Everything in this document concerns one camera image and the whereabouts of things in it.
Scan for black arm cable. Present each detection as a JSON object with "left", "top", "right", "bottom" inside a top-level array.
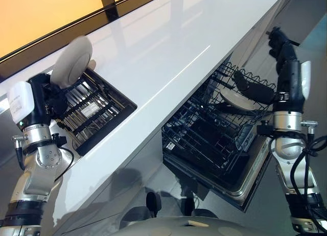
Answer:
[
  {"left": 52, "top": 133, "right": 75, "bottom": 182},
  {"left": 290, "top": 135, "right": 327, "bottom": 233}
]

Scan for stainless dishwasher door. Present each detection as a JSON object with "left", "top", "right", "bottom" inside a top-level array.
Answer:
[{"left": 162, "top": 144, "right": 273, "bottom": 213}]

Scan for black dish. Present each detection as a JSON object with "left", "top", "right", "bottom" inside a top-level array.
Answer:
[{"left": 233, "top": 70, "right": 276, "bottom": 105}]

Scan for grey robot torso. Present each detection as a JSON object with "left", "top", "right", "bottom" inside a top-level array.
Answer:
[{"left": 108, "top": 215, "right": 293, "bottom": 236}]

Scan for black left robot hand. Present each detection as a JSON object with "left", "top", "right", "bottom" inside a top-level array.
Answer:
[{"left": 7, "top": 74, "right": 69, "bottom": 129}]

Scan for dark robot feet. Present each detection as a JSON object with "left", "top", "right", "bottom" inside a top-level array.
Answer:
[{"left": 119, "top": 191, "right": 219, "bottom": 228}]

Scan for black window frame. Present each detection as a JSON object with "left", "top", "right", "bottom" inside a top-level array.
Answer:
[{"left": 0, "top": 0, "right": 172, "bottom": 63}]

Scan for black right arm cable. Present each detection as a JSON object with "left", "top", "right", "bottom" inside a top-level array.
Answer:
[{"left": 290, "top": 135, "right": 327, "bottom": 233}]

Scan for black sink drying rack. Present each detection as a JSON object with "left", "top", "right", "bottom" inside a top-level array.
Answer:
[{"left": 55, "top": 68, "right": 137, "bottom": 156}]

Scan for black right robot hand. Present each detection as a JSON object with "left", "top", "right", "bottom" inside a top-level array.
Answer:
[{"left": 266, "top": 26, "right": 313, "bottom": 113}]

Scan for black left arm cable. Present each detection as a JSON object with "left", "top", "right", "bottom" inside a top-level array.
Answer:
[{"left": 52, "top": 133, "right": 75, "bottom": 182}]

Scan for stainless steel sink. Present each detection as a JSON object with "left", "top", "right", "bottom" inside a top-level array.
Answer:
[{"left": 48, "top": 66, "right": 138, "bottom": 157}]

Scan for black wire dishwasher rack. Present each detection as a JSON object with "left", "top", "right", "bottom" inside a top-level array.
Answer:
[
  {"left": 203, "top": 61, "right": 278, "bottom": 126},
  {"left": 161, "top": 91, "right": 258, "bottom": 175}
]

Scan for round white plate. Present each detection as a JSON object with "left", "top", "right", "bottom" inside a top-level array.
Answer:
[
  {"left": 50, "top": 36, "right": 94, "bottom": 89},
  {"left": 219, "top": 88, "right": 258, "bottom": 111}
]

